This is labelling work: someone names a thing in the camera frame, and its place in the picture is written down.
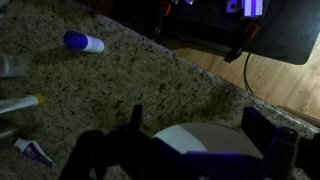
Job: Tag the blue and white bottle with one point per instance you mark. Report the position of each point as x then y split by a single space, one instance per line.
83 42

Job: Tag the white tube yellow cap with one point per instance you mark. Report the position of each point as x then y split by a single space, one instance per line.
9 105

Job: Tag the clear plastic bottle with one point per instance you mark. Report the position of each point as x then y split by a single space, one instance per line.
13 66

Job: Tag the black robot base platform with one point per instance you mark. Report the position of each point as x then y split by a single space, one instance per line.
284 30

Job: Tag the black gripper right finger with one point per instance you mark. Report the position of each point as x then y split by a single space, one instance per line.
283 148

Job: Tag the small white purple packet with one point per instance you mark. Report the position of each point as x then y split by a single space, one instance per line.
32 150

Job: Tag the white sink basin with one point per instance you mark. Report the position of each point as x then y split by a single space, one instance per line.
205 137

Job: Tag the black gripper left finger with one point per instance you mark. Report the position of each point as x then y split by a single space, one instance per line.
126 145

